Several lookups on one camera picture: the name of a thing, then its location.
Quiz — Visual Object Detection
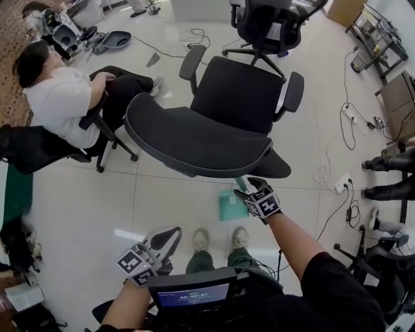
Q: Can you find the white cardboard box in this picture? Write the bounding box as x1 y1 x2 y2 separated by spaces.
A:
5 281 46 312

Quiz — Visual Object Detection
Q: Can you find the green dustpan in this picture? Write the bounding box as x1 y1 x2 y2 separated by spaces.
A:
217 176 250 222

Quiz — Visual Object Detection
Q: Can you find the person's left shoe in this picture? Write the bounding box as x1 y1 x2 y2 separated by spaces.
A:
191 228 211 254

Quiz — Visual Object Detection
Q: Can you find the black mesh office chair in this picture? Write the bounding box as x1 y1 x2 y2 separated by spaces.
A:
0 90 139 174
333 225 415 325
91 298 156 332
222 0 328 82
124 44 305 180

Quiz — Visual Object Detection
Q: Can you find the black wire waste basket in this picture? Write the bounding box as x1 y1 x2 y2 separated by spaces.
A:
351 51 370 74

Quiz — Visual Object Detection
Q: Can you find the person's right forearm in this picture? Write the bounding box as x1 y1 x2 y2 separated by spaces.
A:
267 212 327 286

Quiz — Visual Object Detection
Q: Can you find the person's left leg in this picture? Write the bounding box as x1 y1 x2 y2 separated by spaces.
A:
185 249 215 275

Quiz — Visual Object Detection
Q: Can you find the green bin with white lid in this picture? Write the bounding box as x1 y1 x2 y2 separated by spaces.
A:
0 161 35 228

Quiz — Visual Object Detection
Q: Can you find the person's left forearm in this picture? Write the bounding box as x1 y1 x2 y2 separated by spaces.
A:
102 278 153 330

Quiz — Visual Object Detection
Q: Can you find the black floor cable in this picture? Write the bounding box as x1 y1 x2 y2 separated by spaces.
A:
132 28 211 59
338 48 370 152

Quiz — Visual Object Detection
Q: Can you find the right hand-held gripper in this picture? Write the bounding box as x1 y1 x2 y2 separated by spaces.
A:
233 176 282 225

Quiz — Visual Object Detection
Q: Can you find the gray chair seat shell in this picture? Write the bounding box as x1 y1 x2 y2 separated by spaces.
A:
102 30 132 49

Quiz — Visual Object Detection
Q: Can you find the large white desk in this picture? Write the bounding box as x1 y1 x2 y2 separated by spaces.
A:
170 0 234 23

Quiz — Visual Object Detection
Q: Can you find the person's right leg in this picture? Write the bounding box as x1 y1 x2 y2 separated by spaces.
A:
226 248 283 292

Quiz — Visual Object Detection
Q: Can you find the white power strip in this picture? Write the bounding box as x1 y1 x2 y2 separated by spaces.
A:
332 173 354 195
339 108 358 125

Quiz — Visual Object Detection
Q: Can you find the brown wooden board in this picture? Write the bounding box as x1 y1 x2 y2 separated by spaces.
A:
325 0 369 29

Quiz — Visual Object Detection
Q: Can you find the black shelf table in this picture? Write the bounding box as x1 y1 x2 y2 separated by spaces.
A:
345 3 409 85

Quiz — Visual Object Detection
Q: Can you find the brown wooden cabinet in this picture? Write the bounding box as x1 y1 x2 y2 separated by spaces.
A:
375 70 415 145

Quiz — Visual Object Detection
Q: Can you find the small white table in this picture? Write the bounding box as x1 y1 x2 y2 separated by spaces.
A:
69 0 106 29

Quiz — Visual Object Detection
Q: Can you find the person's right shoe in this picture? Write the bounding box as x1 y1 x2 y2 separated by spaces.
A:
231 226 250 250

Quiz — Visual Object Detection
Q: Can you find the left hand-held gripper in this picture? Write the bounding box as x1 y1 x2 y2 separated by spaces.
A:
115 226 183 288

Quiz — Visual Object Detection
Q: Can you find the person's leg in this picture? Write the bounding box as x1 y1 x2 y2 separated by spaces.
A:
226 248 283 292
185 249 215 275

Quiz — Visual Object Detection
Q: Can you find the person's black shirt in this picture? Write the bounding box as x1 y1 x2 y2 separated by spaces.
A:
259 251 386 332

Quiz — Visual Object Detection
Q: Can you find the white floor cable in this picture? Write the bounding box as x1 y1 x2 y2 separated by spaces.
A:
313 134 338 192

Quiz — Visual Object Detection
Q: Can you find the person's shoe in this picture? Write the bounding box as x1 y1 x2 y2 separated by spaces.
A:
231 226 250 250
191 228 211 254

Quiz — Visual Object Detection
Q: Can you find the black chest-mounted display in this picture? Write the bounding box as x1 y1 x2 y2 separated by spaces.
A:
147 267 250 332

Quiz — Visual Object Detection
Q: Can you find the black backpack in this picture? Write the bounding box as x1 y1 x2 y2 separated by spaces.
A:
0 217 43 273

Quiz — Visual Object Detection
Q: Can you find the black power adapter with cable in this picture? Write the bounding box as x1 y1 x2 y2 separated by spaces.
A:
345 199 361 228

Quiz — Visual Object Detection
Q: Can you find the gray chair shell with hole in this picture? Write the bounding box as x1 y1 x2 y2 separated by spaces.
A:
51 24 78 51

